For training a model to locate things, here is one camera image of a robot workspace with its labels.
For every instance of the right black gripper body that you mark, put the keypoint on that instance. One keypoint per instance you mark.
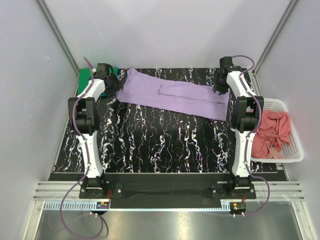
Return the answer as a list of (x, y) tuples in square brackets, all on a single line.
[(221, 85)]

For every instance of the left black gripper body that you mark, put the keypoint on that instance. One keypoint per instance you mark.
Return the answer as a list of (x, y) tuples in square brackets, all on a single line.
[(113, 85)]

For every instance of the purple t shirt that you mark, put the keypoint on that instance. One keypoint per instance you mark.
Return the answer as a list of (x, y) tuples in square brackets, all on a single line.
[(176, 96)]

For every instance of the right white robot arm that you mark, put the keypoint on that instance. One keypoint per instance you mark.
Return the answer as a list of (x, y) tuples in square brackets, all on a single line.
[(245, 120)]

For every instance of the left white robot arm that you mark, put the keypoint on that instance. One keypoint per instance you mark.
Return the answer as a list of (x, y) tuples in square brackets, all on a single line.
[(84, 120)]

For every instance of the folded green t shirt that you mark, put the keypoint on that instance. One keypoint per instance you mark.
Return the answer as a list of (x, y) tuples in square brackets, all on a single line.
[(85, 76)]

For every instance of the red t shirt in basket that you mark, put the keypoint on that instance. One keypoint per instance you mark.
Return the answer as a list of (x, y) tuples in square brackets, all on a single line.
[(274, 131)]

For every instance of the white plastic laundry basket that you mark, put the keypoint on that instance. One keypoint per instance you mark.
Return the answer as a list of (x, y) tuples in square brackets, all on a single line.
[(293, 153)]

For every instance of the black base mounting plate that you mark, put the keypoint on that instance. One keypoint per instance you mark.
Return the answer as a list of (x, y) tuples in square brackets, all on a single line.
[(161, 177)]

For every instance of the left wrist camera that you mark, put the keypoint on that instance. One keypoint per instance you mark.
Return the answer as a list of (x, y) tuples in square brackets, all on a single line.
[(103, 71)]

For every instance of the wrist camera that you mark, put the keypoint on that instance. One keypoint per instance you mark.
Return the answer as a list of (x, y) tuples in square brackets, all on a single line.
[(226, 65), (103, 71)]

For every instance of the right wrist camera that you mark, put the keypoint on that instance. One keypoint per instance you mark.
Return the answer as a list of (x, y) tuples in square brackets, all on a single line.
[(226, 65)]

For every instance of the aluminium frame rail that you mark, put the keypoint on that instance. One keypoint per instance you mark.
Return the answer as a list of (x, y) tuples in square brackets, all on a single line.
[(278, 191)]

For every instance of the white slotted cable duct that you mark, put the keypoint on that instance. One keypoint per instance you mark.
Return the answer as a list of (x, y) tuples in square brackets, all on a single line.
[(117, 205)]

